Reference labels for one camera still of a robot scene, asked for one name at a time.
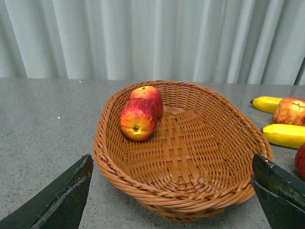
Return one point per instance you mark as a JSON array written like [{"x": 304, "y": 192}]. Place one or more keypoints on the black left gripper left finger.
[{"x": 60, "y": 205}]

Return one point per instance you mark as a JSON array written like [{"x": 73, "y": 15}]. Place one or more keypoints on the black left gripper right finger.
[{"x": 281, "y": 194}]

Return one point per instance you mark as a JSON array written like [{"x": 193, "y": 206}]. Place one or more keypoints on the dark red apple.
[{"x": 300, "y": 161}]

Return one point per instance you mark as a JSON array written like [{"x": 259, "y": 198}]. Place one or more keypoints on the yellow banana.
[
  {"x": 291, "y": 136},
  {"x": 266, "y": 104}
]

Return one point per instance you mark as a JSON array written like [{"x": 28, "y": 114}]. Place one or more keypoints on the red yellow apple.
[{"x": 290, "y": 111}]

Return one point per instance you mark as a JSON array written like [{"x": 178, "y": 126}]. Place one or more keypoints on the brown wicker basket left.
[{"x": 198, "y": 161}]

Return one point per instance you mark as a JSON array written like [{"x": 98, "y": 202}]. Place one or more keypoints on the red apple front in basket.
[{"x": 138, "y": 119}]

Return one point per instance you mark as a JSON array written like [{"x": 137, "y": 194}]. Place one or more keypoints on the red apple in basket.
[
  {"x": 138, "y": 119},
  {"x": 150, "y": 93}
]

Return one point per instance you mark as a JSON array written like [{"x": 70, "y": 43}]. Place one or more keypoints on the red apple rear in basket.
[{"x": 150, "y": 93}]

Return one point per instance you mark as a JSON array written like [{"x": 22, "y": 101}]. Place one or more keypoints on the white pleated curtain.
[{"x": 208, "y": 41}]

